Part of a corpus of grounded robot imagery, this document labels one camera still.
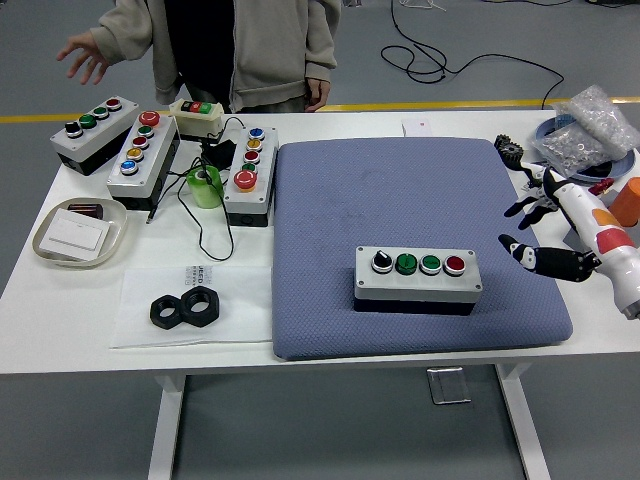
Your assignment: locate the person's left hand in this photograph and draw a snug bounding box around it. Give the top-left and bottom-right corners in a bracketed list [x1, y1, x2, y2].
[303, 77, 333, 114]

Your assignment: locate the person's right hand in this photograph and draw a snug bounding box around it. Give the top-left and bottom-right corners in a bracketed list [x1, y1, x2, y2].
[56, 32, 111, 86]

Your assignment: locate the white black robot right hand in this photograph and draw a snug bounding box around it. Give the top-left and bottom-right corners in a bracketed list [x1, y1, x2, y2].
[498, 160, 640, 322]

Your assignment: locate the grey four-button control box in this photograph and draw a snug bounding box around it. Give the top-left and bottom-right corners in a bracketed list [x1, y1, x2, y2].
[353, 245, 485, 317]
[49, 96, 139, 177]

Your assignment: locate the grey five-button control box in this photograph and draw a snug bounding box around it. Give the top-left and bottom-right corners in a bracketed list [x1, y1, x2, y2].
[106, 110, 181, 211]
[222, 125, 280, 229]

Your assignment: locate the orange cylinder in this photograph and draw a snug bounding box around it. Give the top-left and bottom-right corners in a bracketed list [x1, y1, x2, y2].
[608, 177, 640, 226]

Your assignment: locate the person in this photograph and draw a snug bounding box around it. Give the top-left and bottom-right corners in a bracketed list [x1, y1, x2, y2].
[97, 0, 344, 114]

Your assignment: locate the blue coiled belt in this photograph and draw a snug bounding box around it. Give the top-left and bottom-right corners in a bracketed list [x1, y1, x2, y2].
[534, 117, 639, 184]

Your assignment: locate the clear bag of metal washers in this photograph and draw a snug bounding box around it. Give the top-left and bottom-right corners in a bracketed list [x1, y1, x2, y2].
[541, 122, 611, 180]

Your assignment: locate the blue-grey quilted mat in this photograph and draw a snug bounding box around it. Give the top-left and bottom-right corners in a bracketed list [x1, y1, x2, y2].
[272, 137, 574, 361]

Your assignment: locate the clear bubble wrap bag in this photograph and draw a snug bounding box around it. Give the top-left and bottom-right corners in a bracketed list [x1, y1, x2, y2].
[552, 84, 636, 164]

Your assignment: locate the black gear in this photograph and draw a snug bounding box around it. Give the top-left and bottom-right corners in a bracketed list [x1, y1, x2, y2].
[493, 133, 525, 171]

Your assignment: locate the dark brown small block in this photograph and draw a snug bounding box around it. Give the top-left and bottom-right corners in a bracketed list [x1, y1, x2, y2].
[67, 202, 105, 220]

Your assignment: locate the green tape roll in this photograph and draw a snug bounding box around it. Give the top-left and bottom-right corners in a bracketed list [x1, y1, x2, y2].
[186, 165, 224, 210]

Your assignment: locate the white oval tray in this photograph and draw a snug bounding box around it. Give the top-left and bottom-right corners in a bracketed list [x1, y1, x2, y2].
[32, 196, 129, 270]

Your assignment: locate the white table leg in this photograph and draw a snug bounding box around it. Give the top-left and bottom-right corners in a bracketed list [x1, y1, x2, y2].
[494, 363, 551, 480]
[147, 374, 189, 480]

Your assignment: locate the clear plastic bag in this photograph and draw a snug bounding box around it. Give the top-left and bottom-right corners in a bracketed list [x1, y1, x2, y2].
[109, 264, 274, 350]

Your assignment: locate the large black hex nut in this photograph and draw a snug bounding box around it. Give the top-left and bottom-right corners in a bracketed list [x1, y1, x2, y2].
[179, 284, 224, 329]

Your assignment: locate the small black hex nut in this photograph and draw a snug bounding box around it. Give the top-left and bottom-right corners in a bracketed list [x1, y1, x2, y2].
[149, 294, 187, 330]

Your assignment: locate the black power adapter with cord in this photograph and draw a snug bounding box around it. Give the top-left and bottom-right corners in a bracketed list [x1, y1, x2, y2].
[146, 115, 246, 262]

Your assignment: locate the cream three-button switch box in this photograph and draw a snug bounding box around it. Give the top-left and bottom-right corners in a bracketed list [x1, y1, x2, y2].
[168, 98, 225, 141]

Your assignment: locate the white wall switch plate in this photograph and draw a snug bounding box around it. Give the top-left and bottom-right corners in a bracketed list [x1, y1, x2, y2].
[38, 207, 112, 262]

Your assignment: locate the black floor cable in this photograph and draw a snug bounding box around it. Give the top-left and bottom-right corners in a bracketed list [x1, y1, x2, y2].
[380, 0, 566, 111]

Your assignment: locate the silver metal floor frame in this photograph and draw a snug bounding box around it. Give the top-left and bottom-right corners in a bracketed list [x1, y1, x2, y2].
[425, 366, 472, 405]

